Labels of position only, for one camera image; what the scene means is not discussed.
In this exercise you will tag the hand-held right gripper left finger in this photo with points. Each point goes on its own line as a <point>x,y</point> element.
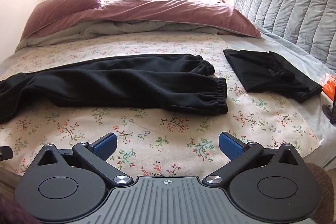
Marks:
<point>105,146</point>

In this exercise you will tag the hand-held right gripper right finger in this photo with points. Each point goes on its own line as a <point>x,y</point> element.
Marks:
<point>231,146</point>

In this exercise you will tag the black pants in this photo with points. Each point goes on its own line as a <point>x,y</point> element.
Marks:
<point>118,82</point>
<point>262,71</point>

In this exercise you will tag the folded black pants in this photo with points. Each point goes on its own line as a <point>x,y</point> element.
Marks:
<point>262,71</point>

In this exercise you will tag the floral bed sheet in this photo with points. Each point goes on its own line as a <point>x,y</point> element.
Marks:
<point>170,134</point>

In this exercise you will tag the person's maroon clothing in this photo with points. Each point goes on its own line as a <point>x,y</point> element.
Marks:
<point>13,211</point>

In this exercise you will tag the orange packet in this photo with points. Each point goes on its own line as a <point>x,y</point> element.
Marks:
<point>330,87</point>

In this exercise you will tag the pink and grey duvet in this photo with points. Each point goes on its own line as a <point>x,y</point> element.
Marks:
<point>157,14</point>

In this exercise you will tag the pink pillow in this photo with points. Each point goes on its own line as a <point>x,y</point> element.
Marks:
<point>63,8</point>

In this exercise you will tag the grey quilted headboard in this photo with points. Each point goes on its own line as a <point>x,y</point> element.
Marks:
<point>288,3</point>

